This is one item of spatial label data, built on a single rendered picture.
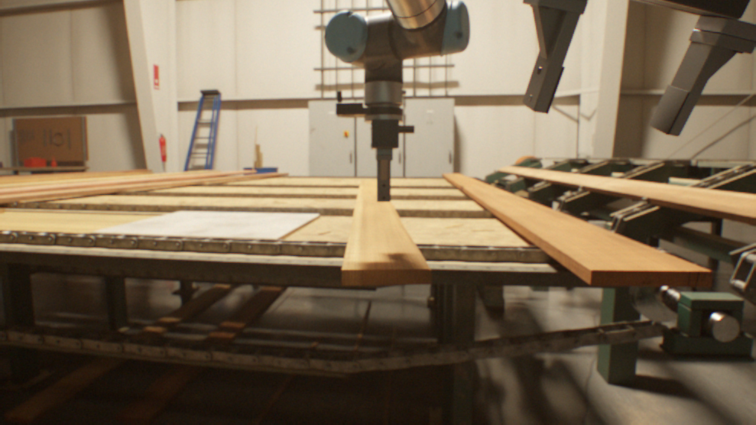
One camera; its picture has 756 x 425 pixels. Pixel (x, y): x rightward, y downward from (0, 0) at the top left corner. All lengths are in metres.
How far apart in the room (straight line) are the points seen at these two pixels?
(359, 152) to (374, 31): 5.86
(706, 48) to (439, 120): 6.04
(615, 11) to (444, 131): 3.01
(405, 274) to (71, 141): 9.33
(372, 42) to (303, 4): 7.24
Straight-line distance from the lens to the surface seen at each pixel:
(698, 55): 0.44
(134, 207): 2.01
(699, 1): 0.39
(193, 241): 1.10
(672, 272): 0.80
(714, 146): 8.58
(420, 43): 0.60
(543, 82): 0.35
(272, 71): 7.68
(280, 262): 0.92
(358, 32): 0.62
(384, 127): 0.68
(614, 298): 2.08
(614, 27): 6.87
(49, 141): 10.17
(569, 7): 0.35
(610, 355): 2.18
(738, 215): 1.39
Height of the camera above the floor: 1.06
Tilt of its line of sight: 5 degrees down
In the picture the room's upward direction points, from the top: straight up
